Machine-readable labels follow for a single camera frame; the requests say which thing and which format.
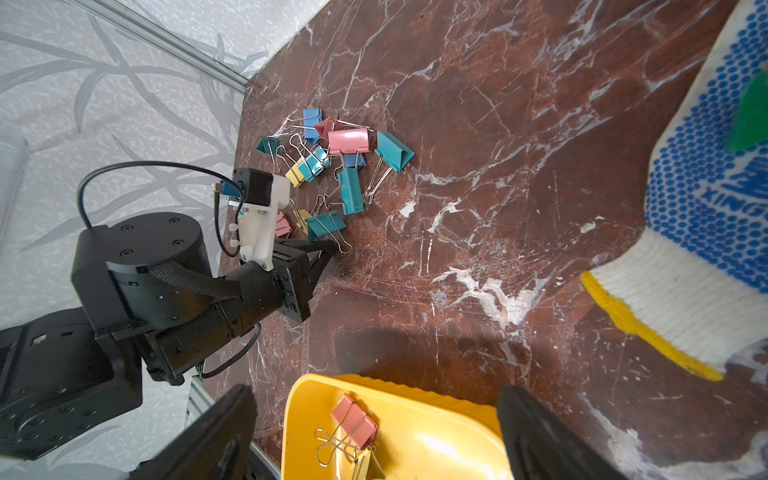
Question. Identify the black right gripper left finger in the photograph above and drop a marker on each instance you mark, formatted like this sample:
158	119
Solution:
215	446

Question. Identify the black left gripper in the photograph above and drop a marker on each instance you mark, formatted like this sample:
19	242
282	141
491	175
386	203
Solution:
298	263

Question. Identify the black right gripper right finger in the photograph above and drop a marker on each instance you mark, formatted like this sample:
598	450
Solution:
540	446

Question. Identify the small olive yellow binder clip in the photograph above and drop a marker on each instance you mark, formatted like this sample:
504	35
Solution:
302	216

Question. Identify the small pink binder clip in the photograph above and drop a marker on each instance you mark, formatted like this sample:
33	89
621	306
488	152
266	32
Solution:
284	228

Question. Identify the teal striped binder clip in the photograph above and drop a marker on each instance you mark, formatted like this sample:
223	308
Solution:
314	161

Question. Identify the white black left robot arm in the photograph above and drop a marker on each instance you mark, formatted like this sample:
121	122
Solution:
149	305

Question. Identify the teal upright binder clip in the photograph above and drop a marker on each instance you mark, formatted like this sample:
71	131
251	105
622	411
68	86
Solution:
350	192

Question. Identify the blue hidden binder clip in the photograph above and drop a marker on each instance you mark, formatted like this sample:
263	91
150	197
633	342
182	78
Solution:
356	160

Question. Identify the large pink binder clip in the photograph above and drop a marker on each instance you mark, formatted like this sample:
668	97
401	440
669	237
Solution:
349	141

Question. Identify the large teal binder clip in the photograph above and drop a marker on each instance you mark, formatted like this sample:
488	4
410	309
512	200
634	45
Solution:
393	156

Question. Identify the small dark green binder clip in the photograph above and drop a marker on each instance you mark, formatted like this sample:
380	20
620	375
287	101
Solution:
269	146

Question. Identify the yellow plastic storage tray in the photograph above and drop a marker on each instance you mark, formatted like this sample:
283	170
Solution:
422	435

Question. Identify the dark red binder clip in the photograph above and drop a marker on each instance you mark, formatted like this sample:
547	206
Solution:
330	124

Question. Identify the blue dotted white work glove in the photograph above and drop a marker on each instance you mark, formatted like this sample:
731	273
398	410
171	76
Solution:
694	286

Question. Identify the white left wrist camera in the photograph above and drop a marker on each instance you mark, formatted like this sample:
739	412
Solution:
254	231

